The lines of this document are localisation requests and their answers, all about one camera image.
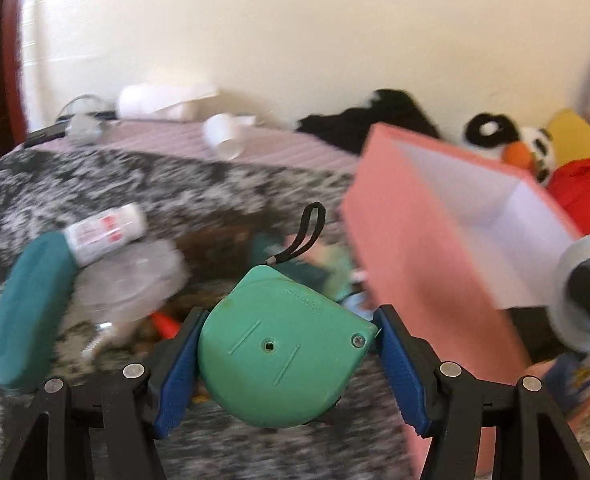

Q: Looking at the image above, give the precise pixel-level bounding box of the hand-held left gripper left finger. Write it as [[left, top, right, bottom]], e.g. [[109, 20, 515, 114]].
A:
[[0, 306, 210, 480]]

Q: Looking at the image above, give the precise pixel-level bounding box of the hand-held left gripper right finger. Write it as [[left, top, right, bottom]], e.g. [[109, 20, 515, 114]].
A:
[[374, 304, 590, 480]]

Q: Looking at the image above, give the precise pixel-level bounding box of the white tape roll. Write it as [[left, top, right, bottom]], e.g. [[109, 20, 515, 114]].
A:
[[549, 232, 590, 357]]

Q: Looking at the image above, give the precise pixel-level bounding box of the green tape measure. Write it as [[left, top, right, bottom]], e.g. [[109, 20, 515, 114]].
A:
[[197, 202, 380, 430]]

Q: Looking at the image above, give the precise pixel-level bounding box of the pink cardboard box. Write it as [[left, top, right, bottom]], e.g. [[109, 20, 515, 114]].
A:
[[339, 123, 590, 477]]

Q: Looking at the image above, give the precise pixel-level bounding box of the orange small object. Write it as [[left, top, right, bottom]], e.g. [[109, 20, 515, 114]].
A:
[[150, 311, 182, 342]]

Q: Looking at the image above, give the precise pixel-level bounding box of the metal screw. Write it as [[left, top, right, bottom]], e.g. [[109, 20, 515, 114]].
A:
[[81, 320, 114, 362]]

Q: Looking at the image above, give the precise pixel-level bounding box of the blue printed packet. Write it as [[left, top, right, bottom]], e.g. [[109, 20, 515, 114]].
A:
[[544, 352, 590, 417]]

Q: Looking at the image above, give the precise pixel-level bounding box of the clear plastic bag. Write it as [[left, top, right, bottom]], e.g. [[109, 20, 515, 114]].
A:
[[74, 239, 192, 347]]

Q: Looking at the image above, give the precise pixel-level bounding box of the red cloth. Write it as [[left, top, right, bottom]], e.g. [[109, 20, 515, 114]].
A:
[[547, 156, 590, 237]]

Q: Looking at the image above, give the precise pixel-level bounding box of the panda plush toy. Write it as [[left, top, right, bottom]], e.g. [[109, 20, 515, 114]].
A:
[[462, 112, 557, 187]]

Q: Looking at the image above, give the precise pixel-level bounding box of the yellow cushion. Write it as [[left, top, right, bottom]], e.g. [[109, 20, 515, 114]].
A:
[[545, 108, 590, 162]]

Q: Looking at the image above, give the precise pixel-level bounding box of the white bottle with red label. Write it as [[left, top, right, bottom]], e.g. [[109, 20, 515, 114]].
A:
[[64, 203, 147, 267]]

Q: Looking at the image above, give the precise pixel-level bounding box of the teal glasses case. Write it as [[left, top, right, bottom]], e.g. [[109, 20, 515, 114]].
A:
[[0, 231, 84, 394]]

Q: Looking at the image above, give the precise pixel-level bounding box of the small white paper cup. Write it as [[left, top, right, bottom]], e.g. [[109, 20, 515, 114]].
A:
[[203, 113, 257, 160]]

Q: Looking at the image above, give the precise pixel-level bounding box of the pink striped cloth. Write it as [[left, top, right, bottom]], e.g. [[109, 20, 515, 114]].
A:
[[24, 119, 362, 177]]

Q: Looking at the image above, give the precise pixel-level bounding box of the black cloth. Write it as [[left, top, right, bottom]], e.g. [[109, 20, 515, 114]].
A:
[[295, 88, 444, 157]]

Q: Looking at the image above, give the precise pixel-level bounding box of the clear plastic bottle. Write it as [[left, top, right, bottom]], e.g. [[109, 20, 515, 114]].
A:
[[67, 112, 104, 147]]

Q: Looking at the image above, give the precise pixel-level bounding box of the white paper roll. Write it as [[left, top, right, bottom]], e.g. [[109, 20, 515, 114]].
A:
[[117, 82, 222, 122]]

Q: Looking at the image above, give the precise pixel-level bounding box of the black cable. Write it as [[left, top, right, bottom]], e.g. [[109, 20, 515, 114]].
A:
[[23, 94, 122, 150]]

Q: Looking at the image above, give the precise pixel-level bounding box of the dark red door frame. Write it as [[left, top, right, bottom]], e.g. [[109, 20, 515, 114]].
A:
[[0, 0, 32, 162]]

